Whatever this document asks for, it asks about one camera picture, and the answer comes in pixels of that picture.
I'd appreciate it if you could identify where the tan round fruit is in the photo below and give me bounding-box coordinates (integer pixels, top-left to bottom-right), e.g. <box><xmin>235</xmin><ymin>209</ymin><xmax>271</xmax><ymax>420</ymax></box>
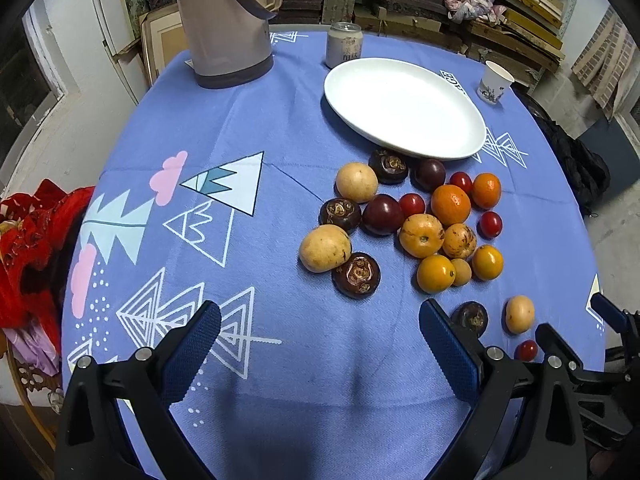
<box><xmin>335</xmin><ymin>162</ymin><xmax>378</xmax><ymax>204</ymax></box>
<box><xmin>298</xmin><ymin>224</ymin><xmax>352</xmax><ymax>273</ymax></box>
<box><xmin>504</xmin><ymin>295</ymin><xmax>535</xmax><ymax>335</ymax></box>

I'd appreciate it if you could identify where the dark water chestnut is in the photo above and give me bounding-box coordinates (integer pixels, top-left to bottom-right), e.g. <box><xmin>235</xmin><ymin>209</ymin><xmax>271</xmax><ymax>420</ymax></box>
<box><xmin>454</xmin><ymin>301</ymin><xmax>488</xmax><ymax>337</ymax></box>
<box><xmin>369</xmin><ymin>148</ymin><xmax>409</xmax><ymax>185</ymax></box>
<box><xmin>331</xmin><ymin>252</ymin><xmax>381</xmax><ymax>300</ymax></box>
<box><xmin>319</xmin><ymin>197</ymin><xmax>361</xmax><ymax>233</ymax></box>

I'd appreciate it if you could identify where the yellow orange fruit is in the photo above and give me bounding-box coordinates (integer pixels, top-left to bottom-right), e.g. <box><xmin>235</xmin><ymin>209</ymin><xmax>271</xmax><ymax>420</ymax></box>
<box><xmin>416</xmin><ymin>254</ymin><xmax>456</xmax><ymax>294</ymax></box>
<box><xmin>471</xmin><ymin>245</ymin><xmax>504</xmax><ymax>282</ymax></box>

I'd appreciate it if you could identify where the small orange tangerine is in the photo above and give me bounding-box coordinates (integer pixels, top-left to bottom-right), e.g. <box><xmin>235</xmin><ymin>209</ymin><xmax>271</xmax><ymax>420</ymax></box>
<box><xmin>472</xmin><ymin>172</ymin><xmax>502</xmax><ymax>210</ymax></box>

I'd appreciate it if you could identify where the dark water chestnut top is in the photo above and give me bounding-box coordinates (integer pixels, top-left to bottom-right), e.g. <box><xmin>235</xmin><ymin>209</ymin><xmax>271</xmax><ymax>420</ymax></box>
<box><xmin>369</xmin><ymin>148</ymin><xmax>409</xmax><ymax>185</ymax></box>

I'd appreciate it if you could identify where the small tan longan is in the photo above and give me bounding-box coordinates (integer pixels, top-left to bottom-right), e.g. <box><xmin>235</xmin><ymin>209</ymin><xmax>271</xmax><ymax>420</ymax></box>
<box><xmin>451</xmin><ymin>258</ymin><xmax>472</xmax><ymax>287</ymax></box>

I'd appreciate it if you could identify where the streaked yellow pepino small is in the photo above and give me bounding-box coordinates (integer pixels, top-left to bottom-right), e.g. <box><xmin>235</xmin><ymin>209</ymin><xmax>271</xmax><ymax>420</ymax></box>
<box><xmin>442</xmin><ymin>223</ymin><xmax>477</xmax><ymax>260</ymax></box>

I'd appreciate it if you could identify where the streaked yellow pepino large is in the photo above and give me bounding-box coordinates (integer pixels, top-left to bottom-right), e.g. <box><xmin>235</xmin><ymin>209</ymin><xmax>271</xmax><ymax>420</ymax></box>
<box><xmin>398</xmin><ymin>214</ymin><xmax>445</xmax><ymax>259</ymax></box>

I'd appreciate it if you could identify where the large orange tangerine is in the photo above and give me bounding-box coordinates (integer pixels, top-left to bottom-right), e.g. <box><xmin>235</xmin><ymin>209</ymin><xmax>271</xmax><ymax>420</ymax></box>
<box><xmin>430</xmin><ymin>184</ymin><xmax>471</xmax><ymax>226</ymax></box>

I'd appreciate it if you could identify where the red cloth pile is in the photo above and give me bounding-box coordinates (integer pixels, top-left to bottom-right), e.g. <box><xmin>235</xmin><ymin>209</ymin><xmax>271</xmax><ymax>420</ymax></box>
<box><xmin>1</xmin><ymin>179</ymin><xmax>94</xmax><ymax>350</ymax></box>

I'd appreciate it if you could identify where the dark purple plum upper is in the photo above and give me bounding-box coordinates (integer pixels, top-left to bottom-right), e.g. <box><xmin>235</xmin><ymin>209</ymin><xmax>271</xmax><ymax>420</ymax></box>
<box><xmin>412</xmin><ymin>158</ymin><xmax>446</xmax><ymax>193</ymax></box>

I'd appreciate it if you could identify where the dark purple plum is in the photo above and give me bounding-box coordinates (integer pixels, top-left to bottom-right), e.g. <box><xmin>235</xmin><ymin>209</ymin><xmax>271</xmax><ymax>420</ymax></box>
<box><xmin>412</xmin><ymin>158</ymin><xmax>446</xmax><ymax>193</ymax></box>
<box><xmin>361</xmin><ymin>194</ymin><xmax>405</xmax><ymax>236</ymax></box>

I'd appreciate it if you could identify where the dark purple plum left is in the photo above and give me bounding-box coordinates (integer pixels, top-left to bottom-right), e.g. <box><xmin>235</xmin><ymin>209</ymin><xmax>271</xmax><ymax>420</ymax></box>
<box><xmin>361</xmin><ymin>194</ymin><xmax>405</xmax><ymax>236</ymax></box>

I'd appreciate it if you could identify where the white paper cup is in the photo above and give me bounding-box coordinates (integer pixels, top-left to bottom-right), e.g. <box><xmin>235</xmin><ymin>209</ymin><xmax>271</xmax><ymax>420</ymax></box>
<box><xmin>476</xmin><ymin>61</ymin><xmax>514</xmax><ymax>105</ymax></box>

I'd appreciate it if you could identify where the blue patterned tablecloth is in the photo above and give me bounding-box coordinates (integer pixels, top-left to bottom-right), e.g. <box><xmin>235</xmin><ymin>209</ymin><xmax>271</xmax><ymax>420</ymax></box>
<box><xmin>60</xmin><ymin>29</ymin><xmax>608</xmax><ymax>480</ymax></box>

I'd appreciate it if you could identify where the white oval plate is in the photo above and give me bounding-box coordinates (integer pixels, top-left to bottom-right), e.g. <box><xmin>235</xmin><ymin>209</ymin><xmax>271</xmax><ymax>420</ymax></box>
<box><xmin>323</xmin><ymin>58</ymin><xmax>486</xmax><ymax>160</ymax></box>

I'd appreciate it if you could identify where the pink white cloth bundle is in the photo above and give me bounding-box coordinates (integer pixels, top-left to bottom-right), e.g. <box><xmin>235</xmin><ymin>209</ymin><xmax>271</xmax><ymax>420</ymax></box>
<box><xmin>444</xmin><ymin>0</ymin><xmax>506</xmax><ymax>26</ymax></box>

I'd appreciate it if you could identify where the white drink can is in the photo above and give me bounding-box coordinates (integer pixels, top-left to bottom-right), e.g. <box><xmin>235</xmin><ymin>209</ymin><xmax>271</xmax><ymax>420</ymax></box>
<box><xmin>324</xmin><ymin>22</ymin><xmax>363</xmax><ymax>68</ymax></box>

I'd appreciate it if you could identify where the beige thermos jug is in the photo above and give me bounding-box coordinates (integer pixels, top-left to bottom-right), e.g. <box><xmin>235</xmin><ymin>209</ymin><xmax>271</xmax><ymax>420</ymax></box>
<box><xmin>177</xmin><ymin>0</ymin><xmax>283</xmax><ymax>89</ymax></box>

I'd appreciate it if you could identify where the wooden shelf with boards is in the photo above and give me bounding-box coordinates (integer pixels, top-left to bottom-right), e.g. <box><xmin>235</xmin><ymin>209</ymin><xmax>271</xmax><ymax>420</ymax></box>
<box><xmin>276</xmin><ymin>0</ymin><xmax>576</xmax><ymax>90</ymax></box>

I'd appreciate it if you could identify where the window frame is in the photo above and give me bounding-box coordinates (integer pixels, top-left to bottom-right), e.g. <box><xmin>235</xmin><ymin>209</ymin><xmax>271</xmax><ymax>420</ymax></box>
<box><xmin>1</xmin><ymin>0</ymin><xmax>78</xmax><ymax>184</ymax></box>

